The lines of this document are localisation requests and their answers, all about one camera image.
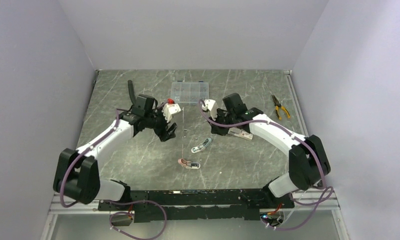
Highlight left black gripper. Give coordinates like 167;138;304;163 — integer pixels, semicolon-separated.
145;103;177;141

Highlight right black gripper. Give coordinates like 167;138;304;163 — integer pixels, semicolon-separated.
208;108;236;136

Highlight white staple box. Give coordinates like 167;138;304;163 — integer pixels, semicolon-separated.
228;127;253;141

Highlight blue mini stapler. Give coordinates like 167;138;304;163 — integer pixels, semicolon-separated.
191;137;212;154

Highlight pink mini stapler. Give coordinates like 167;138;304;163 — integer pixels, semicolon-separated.
178;158;201;169

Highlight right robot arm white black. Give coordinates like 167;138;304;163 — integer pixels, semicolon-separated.
199;93;331;208

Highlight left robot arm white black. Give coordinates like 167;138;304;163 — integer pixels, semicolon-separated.
53;94;181;210

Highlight clear plastic organizer box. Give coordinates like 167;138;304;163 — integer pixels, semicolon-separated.
170;81;209;105

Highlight yellow black pliers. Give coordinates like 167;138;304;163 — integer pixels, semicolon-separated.
272;94;291;120

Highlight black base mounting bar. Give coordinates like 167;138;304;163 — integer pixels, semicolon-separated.
98;188;295;223

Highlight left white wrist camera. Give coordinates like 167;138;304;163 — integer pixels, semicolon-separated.
161;98;181;123

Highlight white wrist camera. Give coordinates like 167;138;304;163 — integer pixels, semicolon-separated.
161;98;181;123
201;99;218;120

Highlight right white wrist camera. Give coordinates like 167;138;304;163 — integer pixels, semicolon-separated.
201;99;218;120

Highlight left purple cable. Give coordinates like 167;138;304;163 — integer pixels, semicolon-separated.
59;102;168;240

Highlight black rubber hose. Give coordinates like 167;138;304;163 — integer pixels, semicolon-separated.
127;80;137;106

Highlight aluminium frame rail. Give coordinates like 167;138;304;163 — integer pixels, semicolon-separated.
48;190;341;215

